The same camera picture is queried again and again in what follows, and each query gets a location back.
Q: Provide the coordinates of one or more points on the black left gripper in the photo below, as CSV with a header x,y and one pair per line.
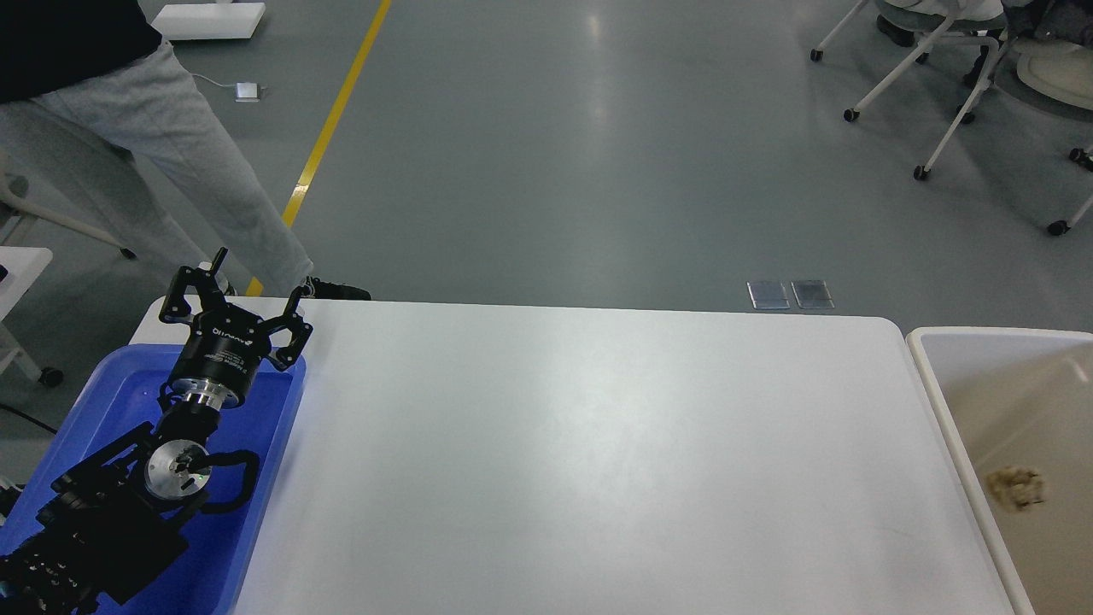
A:
x,y
219,357

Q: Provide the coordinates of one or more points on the brown paper ball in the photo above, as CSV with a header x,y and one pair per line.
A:
x,y
1016,487

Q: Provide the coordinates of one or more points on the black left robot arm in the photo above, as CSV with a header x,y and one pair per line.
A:
x,y
114,523

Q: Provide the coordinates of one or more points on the white chair at left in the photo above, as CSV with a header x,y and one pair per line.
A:
x,y
20,214

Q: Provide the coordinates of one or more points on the small white power adapter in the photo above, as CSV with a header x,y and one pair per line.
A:
x,y
247,92

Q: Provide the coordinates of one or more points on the person in grey trousers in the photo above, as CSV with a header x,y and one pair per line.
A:
x,y
88,86

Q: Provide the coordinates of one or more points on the white box on floor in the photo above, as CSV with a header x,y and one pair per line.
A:
x,y
209,21

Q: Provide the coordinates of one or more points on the left metal floor plate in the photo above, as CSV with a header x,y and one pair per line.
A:
x,y
766,295

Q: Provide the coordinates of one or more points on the metal floor plate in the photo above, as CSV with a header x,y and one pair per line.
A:
x,y
812,294
766,295

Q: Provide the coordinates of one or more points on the right metal floor plate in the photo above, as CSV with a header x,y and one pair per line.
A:
x,y
812,294

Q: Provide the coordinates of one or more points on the white plastic bin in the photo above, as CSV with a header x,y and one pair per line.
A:
x,y
1020,397

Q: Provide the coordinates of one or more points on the white rolling office chair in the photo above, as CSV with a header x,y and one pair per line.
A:
x,y
933,24

